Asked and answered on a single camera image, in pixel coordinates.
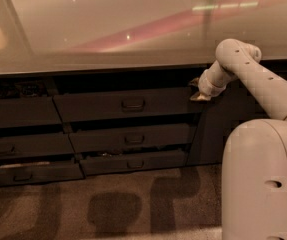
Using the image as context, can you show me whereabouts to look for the items in left drawer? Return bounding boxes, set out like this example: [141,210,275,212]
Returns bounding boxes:
[0,81,47,99]

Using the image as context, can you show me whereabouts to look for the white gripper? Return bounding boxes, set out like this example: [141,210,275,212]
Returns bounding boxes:
[189,69,226,102]

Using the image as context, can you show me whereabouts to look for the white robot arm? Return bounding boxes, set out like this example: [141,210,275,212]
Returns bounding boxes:
[191,39,287,240]

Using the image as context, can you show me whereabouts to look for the dark cabinet door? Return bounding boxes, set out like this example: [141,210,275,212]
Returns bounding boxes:
[187,61,287,165]

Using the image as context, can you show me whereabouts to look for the dark drawer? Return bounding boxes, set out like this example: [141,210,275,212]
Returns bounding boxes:
[0,133,74,159]
[53,87,203,122]
[69,123,196,153]
[0,161,83,186]
[80,149,187,175]
[0,97,61,128]

